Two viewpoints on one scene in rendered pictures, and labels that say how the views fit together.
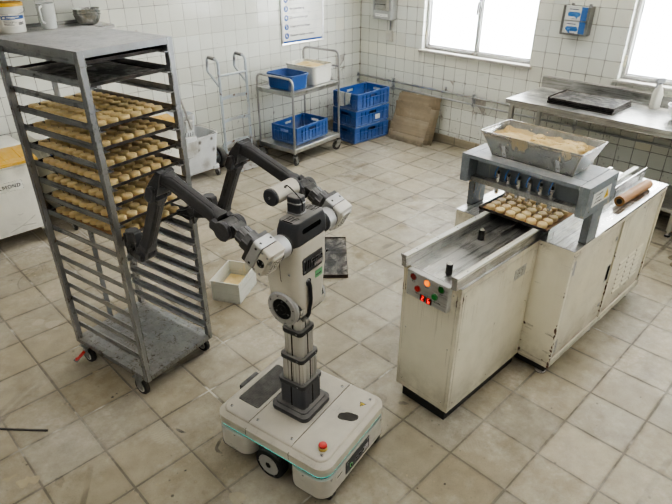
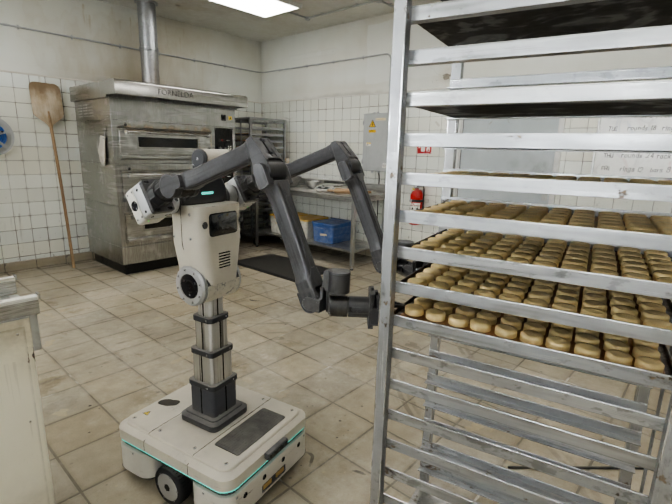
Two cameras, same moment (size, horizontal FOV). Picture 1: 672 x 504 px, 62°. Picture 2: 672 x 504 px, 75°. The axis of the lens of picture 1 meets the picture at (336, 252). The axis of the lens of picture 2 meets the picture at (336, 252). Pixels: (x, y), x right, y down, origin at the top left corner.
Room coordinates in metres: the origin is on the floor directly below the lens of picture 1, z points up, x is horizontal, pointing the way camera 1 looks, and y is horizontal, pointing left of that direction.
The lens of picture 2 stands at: (3.71, 0.55, 1.38)
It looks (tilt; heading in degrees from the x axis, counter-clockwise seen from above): 13 degrees down; 176
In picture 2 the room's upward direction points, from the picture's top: 1 degrees clockwise
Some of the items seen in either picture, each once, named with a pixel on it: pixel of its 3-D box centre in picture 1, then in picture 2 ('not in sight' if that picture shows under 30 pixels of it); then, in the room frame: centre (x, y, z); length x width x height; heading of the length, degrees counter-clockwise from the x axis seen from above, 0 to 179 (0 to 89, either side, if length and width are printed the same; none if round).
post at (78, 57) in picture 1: (118, 241); (440, 277); (2.30, 1.01, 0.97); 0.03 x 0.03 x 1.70; 56
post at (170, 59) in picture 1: (191, 208); (386, 317); (2.67, 0.76, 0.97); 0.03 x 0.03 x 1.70; 56
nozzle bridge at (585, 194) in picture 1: (532, 191); not in sight; (2.80, -1.06, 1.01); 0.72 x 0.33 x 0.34; 44
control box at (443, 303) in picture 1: (428, 289); (24, 321); (2.20, -0.43, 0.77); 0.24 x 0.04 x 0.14; 44
